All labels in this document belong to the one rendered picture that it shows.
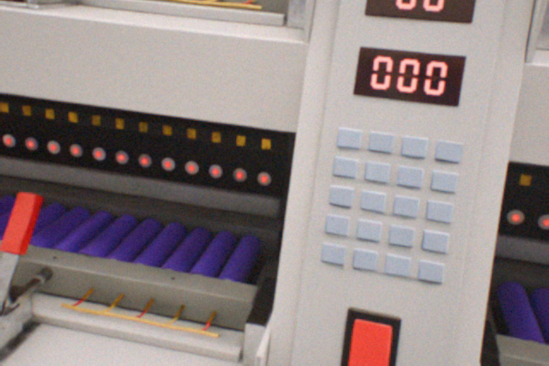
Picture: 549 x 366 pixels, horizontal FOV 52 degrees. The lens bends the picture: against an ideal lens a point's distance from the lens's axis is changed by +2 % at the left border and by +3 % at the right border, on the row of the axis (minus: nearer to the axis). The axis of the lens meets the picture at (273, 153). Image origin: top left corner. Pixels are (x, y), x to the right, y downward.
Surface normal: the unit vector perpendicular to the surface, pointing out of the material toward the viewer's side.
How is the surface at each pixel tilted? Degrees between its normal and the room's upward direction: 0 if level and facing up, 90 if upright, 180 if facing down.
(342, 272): 90
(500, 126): 90
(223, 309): 107
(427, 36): 90
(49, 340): 17
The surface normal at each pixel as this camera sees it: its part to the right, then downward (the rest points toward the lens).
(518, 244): -0.22, 0.31
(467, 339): -0.19, 0.03
